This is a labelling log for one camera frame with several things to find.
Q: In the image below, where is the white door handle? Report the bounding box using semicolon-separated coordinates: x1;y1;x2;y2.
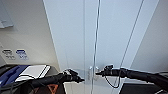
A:
93;65;99;81
88;65;93;81

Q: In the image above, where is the white wardrobe door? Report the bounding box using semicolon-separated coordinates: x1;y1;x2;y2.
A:
91;0;145;94
42;0;100;94

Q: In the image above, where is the white wardrobe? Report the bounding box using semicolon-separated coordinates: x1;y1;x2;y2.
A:
42;0;161;94

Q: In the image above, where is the black stand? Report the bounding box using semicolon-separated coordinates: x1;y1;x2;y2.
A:
0;64;18;73

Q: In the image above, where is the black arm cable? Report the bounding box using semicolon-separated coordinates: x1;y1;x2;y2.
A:
103;73;125;90

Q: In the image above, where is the white wall sign blue icon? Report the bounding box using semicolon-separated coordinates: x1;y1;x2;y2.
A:
15;48;29;62

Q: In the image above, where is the white wall sign dark icon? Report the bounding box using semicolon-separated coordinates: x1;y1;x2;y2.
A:
1;48;16;61

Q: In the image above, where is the white wall box green print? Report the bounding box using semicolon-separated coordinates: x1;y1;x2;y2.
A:
0;0;16;29

